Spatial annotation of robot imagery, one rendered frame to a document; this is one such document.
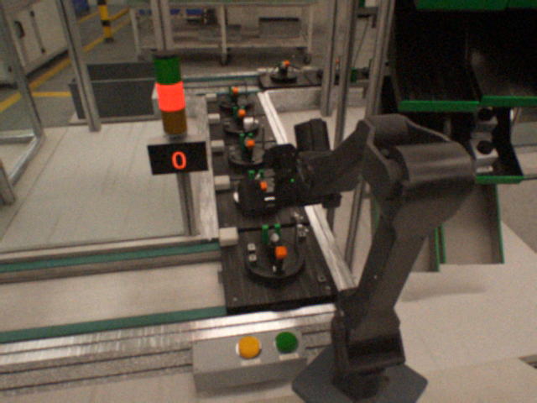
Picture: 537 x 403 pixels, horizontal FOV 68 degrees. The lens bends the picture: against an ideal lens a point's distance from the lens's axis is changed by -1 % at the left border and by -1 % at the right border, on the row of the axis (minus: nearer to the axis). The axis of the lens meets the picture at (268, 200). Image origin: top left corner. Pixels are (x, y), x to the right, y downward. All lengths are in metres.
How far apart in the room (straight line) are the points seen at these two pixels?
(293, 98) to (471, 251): 1.26
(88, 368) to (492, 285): 0.95
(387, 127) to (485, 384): 0.66
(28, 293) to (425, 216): 0.91
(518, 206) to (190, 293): 1.40
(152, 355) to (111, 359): 0.08
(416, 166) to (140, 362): 0.67
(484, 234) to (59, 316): 0.96
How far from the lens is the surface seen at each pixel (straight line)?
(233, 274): 0.91
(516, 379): 1.01
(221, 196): 1.16
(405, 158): 0.35
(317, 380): 0.65
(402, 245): 0.42
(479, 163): 0.87
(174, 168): 0.88
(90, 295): 1.02
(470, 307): 1.10
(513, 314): 1.13
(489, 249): 1.03
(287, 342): 0.79
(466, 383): 0.96
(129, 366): 0.88
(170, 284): 0.99
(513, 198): 1.87
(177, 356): 0.86
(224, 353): 0.80
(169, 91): 0.82
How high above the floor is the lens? 1.61
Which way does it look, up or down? 34 degrees down
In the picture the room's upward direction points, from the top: straight up
